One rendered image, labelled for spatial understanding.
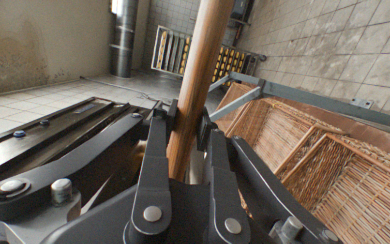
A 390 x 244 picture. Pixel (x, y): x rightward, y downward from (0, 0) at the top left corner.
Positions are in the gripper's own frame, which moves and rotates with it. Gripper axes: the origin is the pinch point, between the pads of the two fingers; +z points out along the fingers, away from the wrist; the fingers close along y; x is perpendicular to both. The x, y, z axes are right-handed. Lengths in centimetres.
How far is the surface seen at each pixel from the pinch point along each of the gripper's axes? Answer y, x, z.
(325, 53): 119, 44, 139
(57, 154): -52, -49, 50
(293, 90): 35, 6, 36
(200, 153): 21, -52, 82
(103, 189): -20, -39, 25
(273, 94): 28.7, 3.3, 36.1
